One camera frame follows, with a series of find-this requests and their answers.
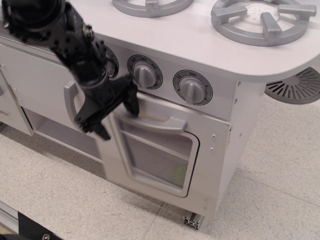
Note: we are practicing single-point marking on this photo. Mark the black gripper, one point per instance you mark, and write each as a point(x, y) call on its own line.
point(103, 98)

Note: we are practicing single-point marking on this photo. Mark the grey oven door handle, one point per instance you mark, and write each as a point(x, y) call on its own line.
point(172, 126)

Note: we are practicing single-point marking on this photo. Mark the white oven door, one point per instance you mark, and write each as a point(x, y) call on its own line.
point(145, 161)

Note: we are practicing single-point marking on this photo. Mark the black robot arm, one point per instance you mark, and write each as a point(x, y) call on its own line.
point(55, 24)

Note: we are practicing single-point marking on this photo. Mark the middle grey stove knob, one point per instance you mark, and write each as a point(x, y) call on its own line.
point(145, 72)

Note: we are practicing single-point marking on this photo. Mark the grey stove knob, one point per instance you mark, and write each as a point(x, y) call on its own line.
point(145, 72)
point(192, 87)
point(112, 66)

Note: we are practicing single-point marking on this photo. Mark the left grey stove knob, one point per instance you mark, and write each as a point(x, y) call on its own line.
point(112, 66)

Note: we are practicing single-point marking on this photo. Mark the right grey stove knob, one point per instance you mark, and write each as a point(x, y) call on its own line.
point(192, 87)

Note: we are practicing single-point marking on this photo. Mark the white cabinet door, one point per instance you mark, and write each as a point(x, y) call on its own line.
point(38, 85)

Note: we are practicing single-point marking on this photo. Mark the green toy food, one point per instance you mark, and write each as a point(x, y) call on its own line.
point(180, 174)

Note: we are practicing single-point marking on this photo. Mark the white toy kitchen stove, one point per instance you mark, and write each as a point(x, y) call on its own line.
point(165, 93)

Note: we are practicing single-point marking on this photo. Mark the middle grey burner grate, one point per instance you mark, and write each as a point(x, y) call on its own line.
point(151, 8)

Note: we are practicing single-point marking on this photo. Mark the grey burner grate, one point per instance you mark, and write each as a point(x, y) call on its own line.
point(256, 22)
point(151, 8)

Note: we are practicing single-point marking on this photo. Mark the right grey burner grate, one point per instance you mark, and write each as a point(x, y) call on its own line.
point(256, 22)

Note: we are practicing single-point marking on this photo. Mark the grey slotted round disc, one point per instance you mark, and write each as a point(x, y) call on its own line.
point(301, 88)

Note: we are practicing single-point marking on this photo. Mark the grey cabinet door handle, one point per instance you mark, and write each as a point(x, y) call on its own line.
point(74, 100)

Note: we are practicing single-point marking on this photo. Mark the aluminium extrusion rail foot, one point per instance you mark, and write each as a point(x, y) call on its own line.
point(193, 219)

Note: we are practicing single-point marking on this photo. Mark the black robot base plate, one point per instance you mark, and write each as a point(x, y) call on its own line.
point(32, 230)

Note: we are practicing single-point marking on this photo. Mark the aluminium frame rail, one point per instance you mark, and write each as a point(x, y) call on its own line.
point(9, 218)

